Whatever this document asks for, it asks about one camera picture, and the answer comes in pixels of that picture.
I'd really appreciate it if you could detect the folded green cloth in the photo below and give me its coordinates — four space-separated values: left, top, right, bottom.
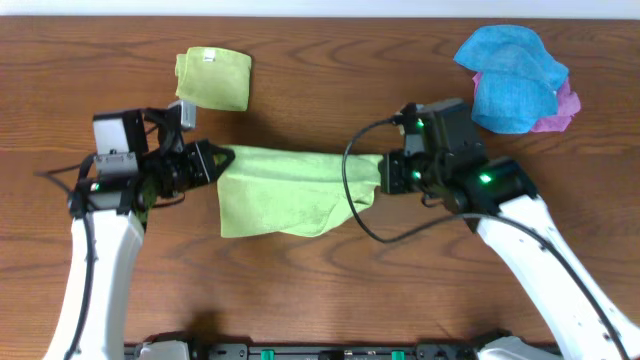
175 47 252 112

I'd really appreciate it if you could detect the right black cable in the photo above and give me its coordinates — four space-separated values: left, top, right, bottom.
341 115 631 360

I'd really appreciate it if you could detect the green microfiber cloth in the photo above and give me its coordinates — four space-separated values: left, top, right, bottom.
217 145 382 238

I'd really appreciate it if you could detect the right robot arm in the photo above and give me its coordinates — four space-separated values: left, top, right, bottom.
379 98 639 359

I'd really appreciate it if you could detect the purple cloth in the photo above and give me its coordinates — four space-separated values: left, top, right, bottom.
472 71 581 135

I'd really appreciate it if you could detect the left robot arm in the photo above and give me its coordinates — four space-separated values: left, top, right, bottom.
45 100 235 359

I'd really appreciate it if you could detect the black cable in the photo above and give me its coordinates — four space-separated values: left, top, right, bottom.
33 159 101 360
341 115 631 360

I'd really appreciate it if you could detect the blue cloth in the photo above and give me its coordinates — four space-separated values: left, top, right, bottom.
454 25 569 134

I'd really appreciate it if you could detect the left black cable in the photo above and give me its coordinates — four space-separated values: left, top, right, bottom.
33 159 101 360

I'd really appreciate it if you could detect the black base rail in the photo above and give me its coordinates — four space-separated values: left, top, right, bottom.
124 331 561 360

